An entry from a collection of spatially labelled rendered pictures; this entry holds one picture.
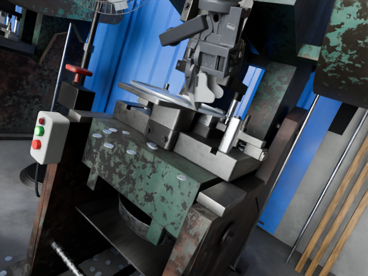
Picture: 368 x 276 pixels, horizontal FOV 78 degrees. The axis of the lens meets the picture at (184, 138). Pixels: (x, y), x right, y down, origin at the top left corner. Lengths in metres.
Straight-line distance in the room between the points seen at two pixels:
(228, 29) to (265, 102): 0.48
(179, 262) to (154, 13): 2.37
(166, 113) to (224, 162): 0.20
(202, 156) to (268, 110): 0.36
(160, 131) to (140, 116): 0.11
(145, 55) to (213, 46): 2.12
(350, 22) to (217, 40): 0.20
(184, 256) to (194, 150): 0.25
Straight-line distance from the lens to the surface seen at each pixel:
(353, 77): 0.54
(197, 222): 0.45
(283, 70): 0.87
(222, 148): 0.57
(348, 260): 1.99
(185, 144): 0.61
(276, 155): 0.90
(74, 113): 0.74
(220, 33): 0.44
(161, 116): 0.62
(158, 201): 0.56
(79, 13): 1.92
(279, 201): 1.87
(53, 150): 0.72
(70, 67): 0.79
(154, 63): 2.39
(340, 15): 0.46
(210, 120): 0.68
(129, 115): 0.74
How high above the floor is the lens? 0.83
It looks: 13 degrees down
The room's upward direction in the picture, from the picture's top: 20 degrees clockwise
